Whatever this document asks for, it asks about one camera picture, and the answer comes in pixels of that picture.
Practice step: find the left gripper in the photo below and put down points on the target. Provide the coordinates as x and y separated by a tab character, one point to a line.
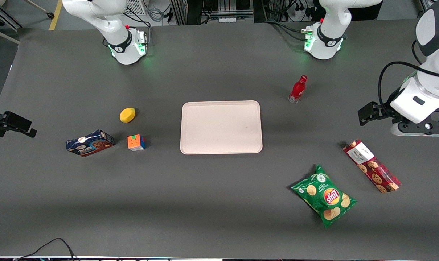
384	112

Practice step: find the red cookie box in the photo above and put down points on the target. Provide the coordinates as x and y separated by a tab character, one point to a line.
372	166

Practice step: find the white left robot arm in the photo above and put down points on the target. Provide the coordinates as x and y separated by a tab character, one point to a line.
324	40

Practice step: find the blue cookie box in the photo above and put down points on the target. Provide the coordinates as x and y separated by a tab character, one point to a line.
90	143

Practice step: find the beige plastic tray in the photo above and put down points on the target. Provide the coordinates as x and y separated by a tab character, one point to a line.
219	127

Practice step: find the white perforated box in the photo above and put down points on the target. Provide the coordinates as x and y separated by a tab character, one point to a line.
135	6

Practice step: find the red drink bottle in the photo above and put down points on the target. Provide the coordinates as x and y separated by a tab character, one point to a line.
297	90

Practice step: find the green chips bag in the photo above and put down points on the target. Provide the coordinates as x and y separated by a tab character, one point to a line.
324	197

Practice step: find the yellow lemon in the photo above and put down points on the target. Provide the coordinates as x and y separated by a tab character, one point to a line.
127	115

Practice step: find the colourful puzzle cube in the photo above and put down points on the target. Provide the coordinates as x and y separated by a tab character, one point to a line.
136	142

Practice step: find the white power strip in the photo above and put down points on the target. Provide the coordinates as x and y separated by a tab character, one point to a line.
228	19

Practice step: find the black equipment rack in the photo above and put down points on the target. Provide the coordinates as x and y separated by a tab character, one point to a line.
212	9

